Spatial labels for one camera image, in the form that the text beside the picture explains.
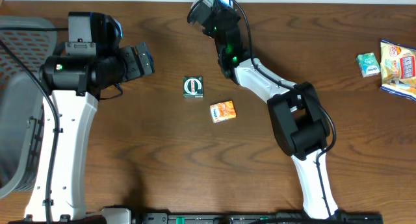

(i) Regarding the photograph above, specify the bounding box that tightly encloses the yellow white snack bag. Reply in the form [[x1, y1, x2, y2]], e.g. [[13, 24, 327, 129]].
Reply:
[[380, 40, 415, 101]]

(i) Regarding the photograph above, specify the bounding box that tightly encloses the green Kleenex tissue pack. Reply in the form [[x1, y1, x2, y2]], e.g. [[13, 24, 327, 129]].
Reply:
[[356, 53, 380, 77]]

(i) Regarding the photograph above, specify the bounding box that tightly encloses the green Zam-Buk box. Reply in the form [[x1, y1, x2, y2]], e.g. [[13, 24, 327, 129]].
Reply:
[[183, 77, 203, 99]]

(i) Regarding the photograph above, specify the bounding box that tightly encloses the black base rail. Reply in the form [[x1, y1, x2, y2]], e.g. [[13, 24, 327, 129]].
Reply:
[[9, 204, 384, 224]]

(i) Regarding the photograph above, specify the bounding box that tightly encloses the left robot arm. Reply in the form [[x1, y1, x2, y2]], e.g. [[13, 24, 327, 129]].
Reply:
[[24, 12, 155, 223]]

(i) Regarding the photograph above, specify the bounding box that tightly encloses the grey plastic mesh basket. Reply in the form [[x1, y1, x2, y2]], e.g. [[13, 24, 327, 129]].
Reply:
[[1, 16, 57, 197]]

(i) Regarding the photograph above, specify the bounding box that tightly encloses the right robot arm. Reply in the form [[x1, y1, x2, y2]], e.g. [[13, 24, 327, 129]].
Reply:
[[187, 0, 338, 220]]

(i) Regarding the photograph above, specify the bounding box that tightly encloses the orange Kleenex tissue pack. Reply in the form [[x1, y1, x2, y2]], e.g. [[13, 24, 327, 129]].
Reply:
[[210, 101, 237, 123]]

